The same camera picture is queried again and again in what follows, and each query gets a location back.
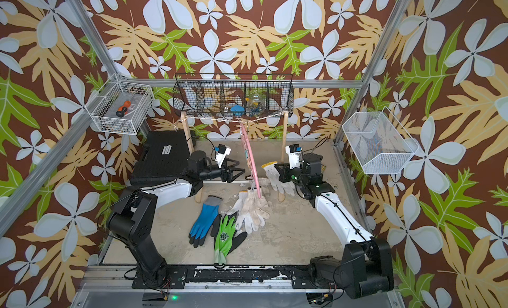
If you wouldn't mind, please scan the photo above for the blue rubber glove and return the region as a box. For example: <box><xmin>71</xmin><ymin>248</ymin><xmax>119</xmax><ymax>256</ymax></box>
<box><xmin>189</xmin><ymin>195</ymin><xmax>222</xmax><ymax>248</ymax></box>

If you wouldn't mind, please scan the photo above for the black wire basket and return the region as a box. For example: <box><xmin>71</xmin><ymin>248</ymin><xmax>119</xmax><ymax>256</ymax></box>
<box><xmin>169</xmin><ymin>73</ymin><xmax>294</xmax><ymax>119</ymax></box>

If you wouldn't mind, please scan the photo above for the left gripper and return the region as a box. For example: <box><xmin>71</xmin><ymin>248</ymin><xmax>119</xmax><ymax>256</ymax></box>
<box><xmin>198</xmin><ymin>157</ymin><xmax>244</xmax><ymax>184</ymax></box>

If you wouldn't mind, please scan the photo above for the pink clip hanger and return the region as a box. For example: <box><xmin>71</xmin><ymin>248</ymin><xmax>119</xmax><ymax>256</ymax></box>
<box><xmin>239</xmin><ymin>123</ymin><xmax>262</xmax><ymax>199</ymax></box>

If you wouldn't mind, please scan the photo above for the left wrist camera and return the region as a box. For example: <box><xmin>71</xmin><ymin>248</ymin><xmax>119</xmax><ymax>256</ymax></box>
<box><xmin>215</xmin><ymin>144</ymin><xmax>231</xmax><ymax>168</ymax></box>

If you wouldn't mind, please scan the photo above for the wooden drying rack frame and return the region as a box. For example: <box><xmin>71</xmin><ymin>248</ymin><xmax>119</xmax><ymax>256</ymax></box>
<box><xmin>179</xmin><ymin>111</ymin><xmax>290</xmax><ymax>203</ymax></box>

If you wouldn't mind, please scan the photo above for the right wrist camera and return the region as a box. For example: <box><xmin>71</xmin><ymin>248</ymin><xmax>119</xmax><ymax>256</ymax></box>
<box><xmin>285</xmin><ymin>144</ymin><xmax>302</xmax><ymax>169</ymax></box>

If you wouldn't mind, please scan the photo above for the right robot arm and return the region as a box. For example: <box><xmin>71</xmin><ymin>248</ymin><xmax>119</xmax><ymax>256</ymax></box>
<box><xmin>275</xmin><ymin>149</ymin><xmax>394</xmax><ymax>299</ymax></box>

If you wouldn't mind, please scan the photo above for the blue object in basket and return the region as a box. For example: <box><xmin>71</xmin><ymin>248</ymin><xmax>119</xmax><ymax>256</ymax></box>
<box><xmin>230</xmin><ymin>105</ymin><xmax>246</xmax><ymax>117</ymax></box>

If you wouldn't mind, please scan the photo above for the clear bottle in basket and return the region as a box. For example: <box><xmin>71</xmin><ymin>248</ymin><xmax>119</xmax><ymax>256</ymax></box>
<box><xmin>249</xmin><ymin>92</ymin><xmax>265</xmax><ymax>112</ymax></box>

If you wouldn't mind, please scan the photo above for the white wire basket left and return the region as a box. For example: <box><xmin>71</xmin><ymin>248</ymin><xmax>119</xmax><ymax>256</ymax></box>
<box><xmin>87</xmin><ymin>74</ymin><xmax>154</xmax><ymax>135</ymax></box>

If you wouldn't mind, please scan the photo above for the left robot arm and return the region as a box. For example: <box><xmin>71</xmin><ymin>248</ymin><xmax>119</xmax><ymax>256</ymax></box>
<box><xmin>107</xmin><ymin>150</ymin><xmax>246</xmax><ymax>289</ymax></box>

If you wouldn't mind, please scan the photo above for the white mesh basket right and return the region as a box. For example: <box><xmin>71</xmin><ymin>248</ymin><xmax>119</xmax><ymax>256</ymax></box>
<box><xmin>342</xmin><ymin>108</ymin><xmax>419</xmax><ymax>175</ymax></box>

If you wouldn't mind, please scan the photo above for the orange black screwdriver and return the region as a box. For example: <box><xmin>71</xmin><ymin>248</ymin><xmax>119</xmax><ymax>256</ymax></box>
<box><xmin>116</xmin><ymin>101</ymin><xmax>132</xmax><ymax>118</ymax></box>

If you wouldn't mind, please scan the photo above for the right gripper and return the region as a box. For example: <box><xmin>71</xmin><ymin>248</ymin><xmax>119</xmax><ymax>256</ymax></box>
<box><xmin>274</xmin><ymin>163</ymin><xmax>310</xmax><ymax>189</ymax></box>

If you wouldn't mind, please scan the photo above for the white cotton glove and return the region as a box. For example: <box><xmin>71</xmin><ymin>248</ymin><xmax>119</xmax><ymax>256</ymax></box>
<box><xmin>226</xmin><ymin>191</ymin><xmax>254</xmax><ymax>234</ymax></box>

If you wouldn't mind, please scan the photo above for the green rubber glove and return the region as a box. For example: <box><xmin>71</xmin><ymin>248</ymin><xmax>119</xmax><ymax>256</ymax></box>
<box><xmin>210</xmin><ymin>213</ymin><xmax>247</xmax><ymax>269</ymax></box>

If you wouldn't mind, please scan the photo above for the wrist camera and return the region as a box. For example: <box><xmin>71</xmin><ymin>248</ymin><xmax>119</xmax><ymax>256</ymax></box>
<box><xmin>285</xmin><ymin>144</ymin><xmax>302</xmax><ymax>169</ymax></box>
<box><xmin>215</xmin><ymin>144</ymin><xmax>231</xmax><ymax>168</ymax></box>

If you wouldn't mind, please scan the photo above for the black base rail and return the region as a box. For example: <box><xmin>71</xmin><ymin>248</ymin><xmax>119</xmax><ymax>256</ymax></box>
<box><xmin>163</xmin><ymin>265</ymin><xmax>316</xmax><ymax>289</ymax></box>

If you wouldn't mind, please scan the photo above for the black plastic tool case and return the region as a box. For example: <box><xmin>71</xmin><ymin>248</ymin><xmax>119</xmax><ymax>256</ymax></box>
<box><xmin>130</xmin><ymin>129</ymin><xmax>190</xmax><ymax>187</ymax></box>

